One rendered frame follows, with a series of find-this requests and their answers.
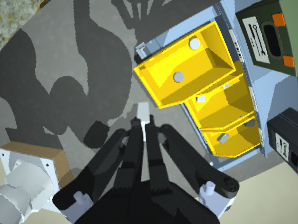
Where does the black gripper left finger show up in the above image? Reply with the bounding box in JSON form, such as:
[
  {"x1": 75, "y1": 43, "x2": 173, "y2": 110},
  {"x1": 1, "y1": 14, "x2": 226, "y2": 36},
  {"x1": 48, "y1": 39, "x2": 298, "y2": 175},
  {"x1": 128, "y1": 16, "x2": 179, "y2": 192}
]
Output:
[{"x1": 52, "y1": 102, "x2": 145, "y2": 224}]

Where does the light blue metal shelf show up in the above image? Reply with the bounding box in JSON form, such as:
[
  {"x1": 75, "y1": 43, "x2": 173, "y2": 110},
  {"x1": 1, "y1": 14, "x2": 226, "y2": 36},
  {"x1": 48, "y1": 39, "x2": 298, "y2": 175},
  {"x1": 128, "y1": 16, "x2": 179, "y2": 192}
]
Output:
[{"x1": 136, "y1": 0, "x2": 298, "y2": 172}]

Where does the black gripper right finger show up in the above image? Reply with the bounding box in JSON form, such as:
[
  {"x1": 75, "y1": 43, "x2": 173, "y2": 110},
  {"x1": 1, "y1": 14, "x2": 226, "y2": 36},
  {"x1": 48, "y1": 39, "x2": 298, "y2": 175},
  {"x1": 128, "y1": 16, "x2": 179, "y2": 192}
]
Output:
[{"x1": 143, "y1": 102, "x2": 240, "y2": 224}]

